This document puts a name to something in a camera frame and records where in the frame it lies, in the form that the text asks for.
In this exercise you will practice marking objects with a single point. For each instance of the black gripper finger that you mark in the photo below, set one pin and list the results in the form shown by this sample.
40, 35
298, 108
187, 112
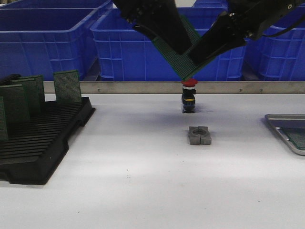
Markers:
160, 18
223, 36

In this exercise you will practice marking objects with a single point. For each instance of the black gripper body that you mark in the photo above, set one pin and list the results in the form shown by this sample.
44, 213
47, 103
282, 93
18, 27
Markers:
253, 17
133, 11

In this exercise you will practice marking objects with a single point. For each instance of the green perforated circuit board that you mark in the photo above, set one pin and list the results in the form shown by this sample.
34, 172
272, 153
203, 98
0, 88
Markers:
181, 64
67, 87
296, 136

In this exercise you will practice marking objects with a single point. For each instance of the silver metal tray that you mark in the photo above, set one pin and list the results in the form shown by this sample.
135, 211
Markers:
278, 121

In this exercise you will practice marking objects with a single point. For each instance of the green board behind left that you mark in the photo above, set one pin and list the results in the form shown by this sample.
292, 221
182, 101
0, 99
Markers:
34, 90

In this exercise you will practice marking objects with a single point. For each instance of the dark green board left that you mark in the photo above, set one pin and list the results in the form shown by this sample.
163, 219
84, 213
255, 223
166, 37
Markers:
15, 103

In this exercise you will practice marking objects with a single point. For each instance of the black slotted board rack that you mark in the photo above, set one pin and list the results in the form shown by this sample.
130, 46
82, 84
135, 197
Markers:
35, 148

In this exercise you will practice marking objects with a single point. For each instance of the green board at left edge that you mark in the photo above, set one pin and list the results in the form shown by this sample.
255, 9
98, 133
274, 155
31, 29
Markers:
3, 122

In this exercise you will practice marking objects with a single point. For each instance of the far right blue crate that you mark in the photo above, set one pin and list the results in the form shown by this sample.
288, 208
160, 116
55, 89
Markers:
211, 4

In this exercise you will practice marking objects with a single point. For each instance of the centre blue plastic crate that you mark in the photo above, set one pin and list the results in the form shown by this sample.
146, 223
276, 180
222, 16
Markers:
127, 55

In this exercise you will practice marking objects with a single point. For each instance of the blue plastic crate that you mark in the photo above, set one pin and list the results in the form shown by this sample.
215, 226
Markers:
127, 55
279, 58
44, 41

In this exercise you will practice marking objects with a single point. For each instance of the right blue plastic crate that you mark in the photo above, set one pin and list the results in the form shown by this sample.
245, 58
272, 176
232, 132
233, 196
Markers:
279, 58

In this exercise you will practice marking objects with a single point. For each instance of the red emergency stop button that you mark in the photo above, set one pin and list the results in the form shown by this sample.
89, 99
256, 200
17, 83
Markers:
188, 98

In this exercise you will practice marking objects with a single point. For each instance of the grey split clamp block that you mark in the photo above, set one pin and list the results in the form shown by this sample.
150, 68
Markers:
199, 135

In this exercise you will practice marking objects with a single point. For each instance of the left blue plastic crate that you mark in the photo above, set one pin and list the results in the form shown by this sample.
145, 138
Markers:
44, 41

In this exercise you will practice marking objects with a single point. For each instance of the far left blue crate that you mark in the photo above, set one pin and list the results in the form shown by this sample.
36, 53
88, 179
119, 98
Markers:
53, 4

